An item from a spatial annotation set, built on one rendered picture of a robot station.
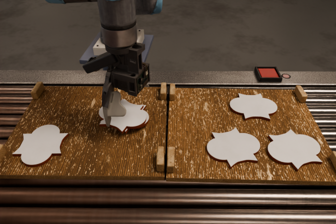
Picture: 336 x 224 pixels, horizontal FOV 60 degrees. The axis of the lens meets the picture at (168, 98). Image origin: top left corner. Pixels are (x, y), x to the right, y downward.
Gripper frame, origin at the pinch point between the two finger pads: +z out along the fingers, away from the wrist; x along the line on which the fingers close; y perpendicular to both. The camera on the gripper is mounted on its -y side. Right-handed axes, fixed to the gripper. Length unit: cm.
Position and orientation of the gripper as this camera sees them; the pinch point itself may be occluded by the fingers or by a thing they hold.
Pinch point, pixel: (121, 108)
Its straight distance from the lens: 78.6
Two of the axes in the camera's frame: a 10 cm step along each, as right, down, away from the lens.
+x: 4.0, -5.6, 7.2
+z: 0.0, 7.9, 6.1
